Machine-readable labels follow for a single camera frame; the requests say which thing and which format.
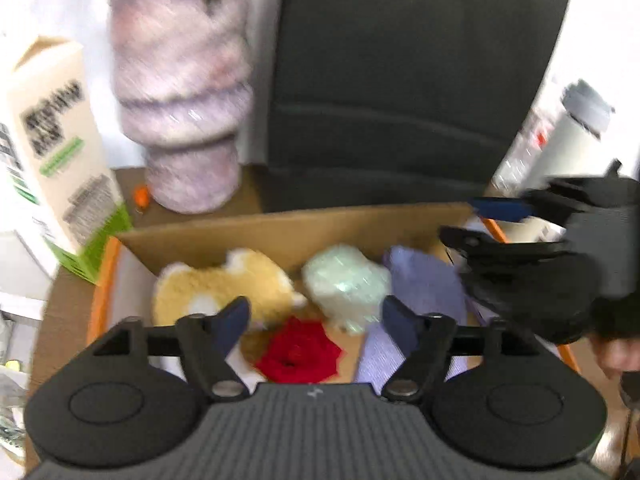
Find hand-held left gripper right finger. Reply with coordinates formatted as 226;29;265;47
381;295;544;403

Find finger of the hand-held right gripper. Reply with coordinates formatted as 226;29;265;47
438;225;573;273
469;196;538;223

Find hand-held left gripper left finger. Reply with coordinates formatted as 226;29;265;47
89;296;251;402

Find purple cloth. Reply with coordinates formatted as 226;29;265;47
356;246;497;387

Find cardboard box with orange edges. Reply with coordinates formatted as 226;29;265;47
86;202;582;377

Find brown wooden desktop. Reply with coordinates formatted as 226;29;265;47
22;165;583;471

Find person's right hand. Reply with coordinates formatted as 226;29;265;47
595;332;640;383

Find yellow and white plush toy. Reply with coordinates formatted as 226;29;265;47
151;248;309;335

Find pale green soft item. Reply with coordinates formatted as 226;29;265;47
301;244;394;337

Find red fabric flower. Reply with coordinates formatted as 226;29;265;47
254;316;344;382

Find white thermos bottle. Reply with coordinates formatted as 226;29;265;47
515;79;617;243

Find black paper bag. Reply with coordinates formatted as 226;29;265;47
260;0;574;214

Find white plastic box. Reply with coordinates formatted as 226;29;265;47
0;230;53;322

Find pink marbled vase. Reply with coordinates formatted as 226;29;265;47
104;0;257;215

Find cream and green carton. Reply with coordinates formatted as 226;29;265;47
0;37;134;287

